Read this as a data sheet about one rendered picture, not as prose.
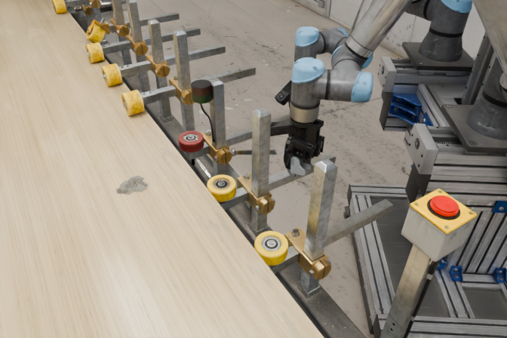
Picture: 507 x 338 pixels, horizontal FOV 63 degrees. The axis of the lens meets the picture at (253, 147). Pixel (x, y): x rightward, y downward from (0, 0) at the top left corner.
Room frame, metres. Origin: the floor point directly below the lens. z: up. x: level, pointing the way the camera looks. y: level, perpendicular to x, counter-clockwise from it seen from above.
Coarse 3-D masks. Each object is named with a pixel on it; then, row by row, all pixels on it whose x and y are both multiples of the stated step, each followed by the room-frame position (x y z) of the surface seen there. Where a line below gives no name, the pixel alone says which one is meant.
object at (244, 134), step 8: (272, 120) 1.27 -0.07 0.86; (280, 120) 1.27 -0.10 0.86; (248, 128) 1.21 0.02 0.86; (232, 136) 1.17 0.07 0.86; (240, 136) 1.17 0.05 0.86; (248, 136) 1.19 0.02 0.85; (232, 144) 1.16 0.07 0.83; (192, 152) 1.07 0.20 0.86; (200, 152) 1.09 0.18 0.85; (208, 152) 1.11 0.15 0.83
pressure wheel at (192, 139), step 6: (186, 132) 1.12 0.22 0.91; (192, 132) 1.12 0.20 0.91; (198, 132) 1.12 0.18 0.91; (180, 138) 1.08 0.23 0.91; (186, 138) 1.09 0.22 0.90; (192, 138) 1.09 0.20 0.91; (198, 138) 1.08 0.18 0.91; (180, 144) 1.06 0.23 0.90; (186, 144) 1.05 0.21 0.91; (192, 144) 1.05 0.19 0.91; (198, 144) 1.06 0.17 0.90; (186, 150) 1.05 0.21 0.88; (192, 150) 1.05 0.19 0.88; (198, 150) 1.06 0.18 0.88; (192, 162) 1.09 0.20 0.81
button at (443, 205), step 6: (432, 198) 0.47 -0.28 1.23; (438, 198) 0.47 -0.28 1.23; (444, 198) 0.47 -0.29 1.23; (450, 198) 0.47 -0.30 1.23; (432, 204) 0.45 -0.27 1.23; (438, 204) 0.45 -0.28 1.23; (444, 204) 0.45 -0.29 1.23; (450, 204) 0.45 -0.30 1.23; (456, 204) 0.45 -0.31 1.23; (438, 210) 0.44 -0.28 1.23; (444, 210) 0.44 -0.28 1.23; (450, 210) 0.44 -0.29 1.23; (456, 210) 0.44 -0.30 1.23; (450, 216) 0.44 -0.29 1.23
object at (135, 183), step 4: (136, 176) 0.89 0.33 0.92; (124, 180) 0.86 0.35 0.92; (128, 180) 0.86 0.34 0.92; (132, 180) 0.87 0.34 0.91; (136, 180) 0.88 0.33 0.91; (140, 180) 0.86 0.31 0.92; (120, 184) 0.86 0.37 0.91; (124, 184) 0.85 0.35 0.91; (128, 184) 0.85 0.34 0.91; (132, 184) 0.85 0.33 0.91; (136, 184) 0.85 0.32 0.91; (140, 184) 0.85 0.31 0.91; (144, 184) 0.86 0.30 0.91; (148, 184) 0.86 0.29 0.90; (120, 188) 0.84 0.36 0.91; (124, 188) 0.84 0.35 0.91; (128, 188) 0.85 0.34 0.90; (132, 188) 0.84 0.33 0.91; (136, 188) 0.84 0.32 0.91; (140, 188) 0.85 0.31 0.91; (144, 188) 0.85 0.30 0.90; (120, 192) 0.83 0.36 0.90; (124, 192) 0.83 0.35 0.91; (128, 192) 0.83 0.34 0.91
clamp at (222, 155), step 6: (204, 138) 1.14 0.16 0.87; (210, 138) 1.14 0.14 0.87; (210, 144) 1.10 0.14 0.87; (210, 150) 1.10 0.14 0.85; (216, 150) 1.07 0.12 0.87; (222, 150) 1.07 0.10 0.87; (228, 150) 1.08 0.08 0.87; (210, 156) 1.10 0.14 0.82; (216, 156) 1.06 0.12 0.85; (222, 156) 1.05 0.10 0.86; (228, 156) 1.07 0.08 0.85; (216, 162) 1.07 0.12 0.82; (222, 162) 1.05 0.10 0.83; (228, 162) 1.07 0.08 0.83
